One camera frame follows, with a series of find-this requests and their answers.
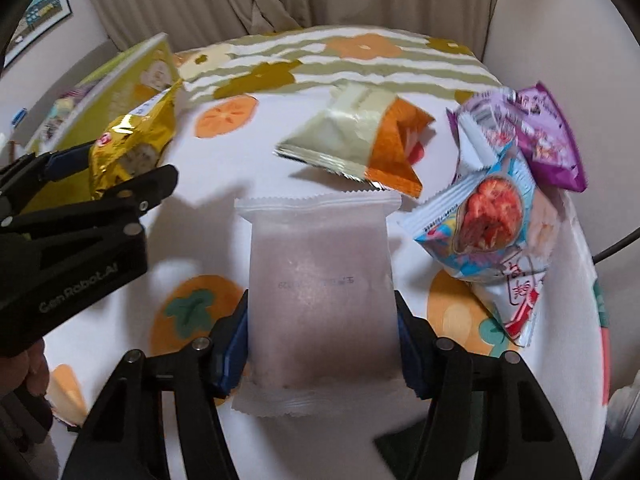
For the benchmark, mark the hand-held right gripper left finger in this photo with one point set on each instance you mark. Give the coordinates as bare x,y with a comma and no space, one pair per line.
235,342

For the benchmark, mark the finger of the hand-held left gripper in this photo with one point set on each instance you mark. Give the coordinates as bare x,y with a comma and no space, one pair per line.
52,167
137,192

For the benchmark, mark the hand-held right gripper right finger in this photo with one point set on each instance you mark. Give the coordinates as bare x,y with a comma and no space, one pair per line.
407,355

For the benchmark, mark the gold foil snack packet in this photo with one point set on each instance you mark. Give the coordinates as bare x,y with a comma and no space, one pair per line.
130,145

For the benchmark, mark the frosted translucent snack packet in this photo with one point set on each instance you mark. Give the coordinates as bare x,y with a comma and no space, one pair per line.
320,305

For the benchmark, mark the green cardboard box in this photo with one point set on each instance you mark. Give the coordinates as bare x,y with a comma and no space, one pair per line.
120,85

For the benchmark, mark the person's left hand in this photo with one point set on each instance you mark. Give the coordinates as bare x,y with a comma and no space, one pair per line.
27,367

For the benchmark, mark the blue and white small device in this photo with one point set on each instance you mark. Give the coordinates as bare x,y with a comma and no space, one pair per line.
18,117

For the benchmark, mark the white persimmon print tablecloth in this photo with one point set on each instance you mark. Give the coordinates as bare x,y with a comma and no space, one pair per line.
210,220

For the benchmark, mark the white red print snack packet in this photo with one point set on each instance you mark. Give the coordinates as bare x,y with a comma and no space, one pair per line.
520,307

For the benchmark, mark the light blue snack packet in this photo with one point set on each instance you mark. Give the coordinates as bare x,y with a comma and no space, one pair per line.
490,215

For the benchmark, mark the green and orange snack packet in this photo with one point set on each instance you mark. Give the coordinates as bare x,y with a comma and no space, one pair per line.
350,140

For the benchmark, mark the white appliance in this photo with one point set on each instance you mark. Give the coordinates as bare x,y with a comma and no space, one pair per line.
625,407

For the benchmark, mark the floral striped blanket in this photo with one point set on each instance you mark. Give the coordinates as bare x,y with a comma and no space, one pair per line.
320,60

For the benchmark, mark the black lamp pole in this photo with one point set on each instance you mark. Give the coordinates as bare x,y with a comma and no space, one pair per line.
616,246

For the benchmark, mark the purple snack packet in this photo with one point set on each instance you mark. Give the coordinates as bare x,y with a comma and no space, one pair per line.
550,145

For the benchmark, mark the wall poster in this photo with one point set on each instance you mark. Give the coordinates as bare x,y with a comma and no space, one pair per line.
40,15

